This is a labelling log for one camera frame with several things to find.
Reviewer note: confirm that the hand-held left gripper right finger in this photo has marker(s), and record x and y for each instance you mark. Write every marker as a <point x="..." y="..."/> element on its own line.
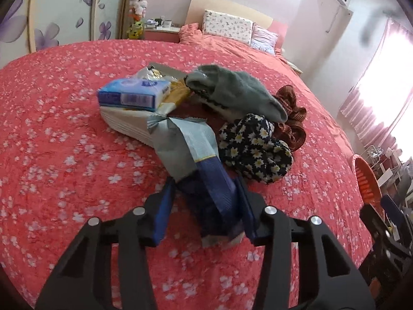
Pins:
<point x="245" y="213"/>

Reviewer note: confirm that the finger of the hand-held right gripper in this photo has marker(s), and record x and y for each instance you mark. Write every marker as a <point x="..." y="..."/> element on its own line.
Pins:
<point x="371" y="219"/>

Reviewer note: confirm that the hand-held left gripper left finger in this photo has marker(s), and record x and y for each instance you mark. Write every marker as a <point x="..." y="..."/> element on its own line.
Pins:
<point x="163" y="213"/>

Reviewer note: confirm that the blue and grey snack wrapper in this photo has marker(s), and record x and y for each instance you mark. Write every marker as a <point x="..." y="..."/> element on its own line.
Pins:
<point x="193" y="148"/>

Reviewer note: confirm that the orange plastic basket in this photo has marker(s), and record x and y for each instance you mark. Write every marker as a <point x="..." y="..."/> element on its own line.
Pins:
<point x="366" y="180"/>

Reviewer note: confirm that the white metal rack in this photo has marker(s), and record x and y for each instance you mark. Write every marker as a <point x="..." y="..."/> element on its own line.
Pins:
<point x="387" y="168"/>

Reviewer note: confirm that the black daisy print scrunchie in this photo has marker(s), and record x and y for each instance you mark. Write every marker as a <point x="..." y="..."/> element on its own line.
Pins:
<point x="255" y="148"/>

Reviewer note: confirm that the brown pleated scrunchie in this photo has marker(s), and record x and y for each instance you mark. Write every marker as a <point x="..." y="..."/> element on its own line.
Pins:
<point x="293" y="126"/>

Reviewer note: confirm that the pink curtain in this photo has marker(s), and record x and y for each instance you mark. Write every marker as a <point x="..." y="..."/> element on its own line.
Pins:
<point x="364" y="116"/>

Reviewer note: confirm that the grey fuzzy sock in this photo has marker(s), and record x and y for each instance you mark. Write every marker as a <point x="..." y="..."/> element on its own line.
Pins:
<point x="238" y="93"/>

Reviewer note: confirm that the yellow snack wrapper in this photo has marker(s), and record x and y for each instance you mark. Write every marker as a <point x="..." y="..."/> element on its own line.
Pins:
<point x="179" y="93"/>

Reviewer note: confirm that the blue tissue pack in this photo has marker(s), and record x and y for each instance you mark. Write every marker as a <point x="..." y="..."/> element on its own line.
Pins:
<point x="135" y="92"/>

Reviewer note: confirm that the red floral blanket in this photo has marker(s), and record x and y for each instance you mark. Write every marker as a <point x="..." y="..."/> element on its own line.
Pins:
<point x="64" y="135"/>

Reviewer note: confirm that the beige nightstand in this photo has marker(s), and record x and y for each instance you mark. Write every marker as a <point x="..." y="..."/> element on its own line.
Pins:
<point x="295" y="68"/>

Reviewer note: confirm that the pink striped pillow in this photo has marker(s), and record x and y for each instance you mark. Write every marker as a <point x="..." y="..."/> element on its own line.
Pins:
<point x="263" y="38"/>

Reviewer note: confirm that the pink nightstand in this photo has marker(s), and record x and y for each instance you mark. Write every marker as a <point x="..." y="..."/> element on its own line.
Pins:
<point x="161" y="35"/>

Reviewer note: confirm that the pink duvet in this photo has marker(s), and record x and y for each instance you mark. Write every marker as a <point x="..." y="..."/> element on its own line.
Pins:
<point x="190" y="34"/>

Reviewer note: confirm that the green plush toy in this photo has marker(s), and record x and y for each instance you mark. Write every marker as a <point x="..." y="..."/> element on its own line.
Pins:
<point x="135" y="29"/>

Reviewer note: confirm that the white floral pillow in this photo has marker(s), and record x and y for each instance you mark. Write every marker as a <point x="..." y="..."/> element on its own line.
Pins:
<point x="226" y="25"/>

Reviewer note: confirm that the white standing air conditioner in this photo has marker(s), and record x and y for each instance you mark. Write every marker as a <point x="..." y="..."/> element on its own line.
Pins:
<point x="322" y="22"/>

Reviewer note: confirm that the white plush toy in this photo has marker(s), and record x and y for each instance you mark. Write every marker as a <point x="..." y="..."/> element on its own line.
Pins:
<point x="138" y="3"/>

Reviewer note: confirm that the beige headboard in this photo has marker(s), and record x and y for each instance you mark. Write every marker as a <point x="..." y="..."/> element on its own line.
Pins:
<point x="206" y="1"/>

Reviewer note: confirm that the wardrobe with purple flowers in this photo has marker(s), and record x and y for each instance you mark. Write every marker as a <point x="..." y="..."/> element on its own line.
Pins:
<point x="58" y="6"/>

